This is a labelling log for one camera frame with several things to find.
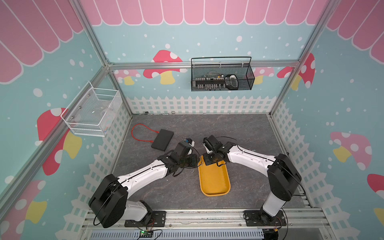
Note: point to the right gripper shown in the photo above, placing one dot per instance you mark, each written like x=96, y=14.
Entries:
x=206, y=159

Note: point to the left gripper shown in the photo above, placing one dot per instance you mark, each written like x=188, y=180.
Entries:
x=194, y=161

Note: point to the yellow plastic storage box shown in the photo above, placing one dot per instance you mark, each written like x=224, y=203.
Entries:
x=214, y=180

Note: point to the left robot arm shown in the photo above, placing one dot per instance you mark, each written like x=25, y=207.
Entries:
x=110, y=202

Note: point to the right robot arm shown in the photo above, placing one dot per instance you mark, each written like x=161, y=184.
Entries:
x=283, y=176

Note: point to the black rectangular box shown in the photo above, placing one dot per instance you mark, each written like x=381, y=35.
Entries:
x=162, y=140

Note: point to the black item in basket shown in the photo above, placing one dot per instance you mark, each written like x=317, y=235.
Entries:
x=231, y=82

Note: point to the green circuit board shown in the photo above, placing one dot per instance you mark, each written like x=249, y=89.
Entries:
x=146, y=234

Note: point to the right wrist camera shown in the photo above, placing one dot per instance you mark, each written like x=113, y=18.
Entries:
x=207, y=145

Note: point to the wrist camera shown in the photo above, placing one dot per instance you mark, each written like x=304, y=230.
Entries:
x=207, y=145
x=190, y=142

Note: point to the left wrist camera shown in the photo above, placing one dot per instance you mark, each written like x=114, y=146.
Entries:
x=190, y=142

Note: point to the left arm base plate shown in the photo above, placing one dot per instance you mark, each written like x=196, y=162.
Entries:
x=152, y=219

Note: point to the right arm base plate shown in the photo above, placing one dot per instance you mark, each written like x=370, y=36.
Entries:
x=259, y=218

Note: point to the black wire wall basket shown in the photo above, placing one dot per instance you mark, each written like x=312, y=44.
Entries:
x=208, y=74

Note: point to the aluminium front rail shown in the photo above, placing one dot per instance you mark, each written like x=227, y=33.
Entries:
x=234, y=219

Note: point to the white wire wall basket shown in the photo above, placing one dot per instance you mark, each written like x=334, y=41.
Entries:
x=93, y=111

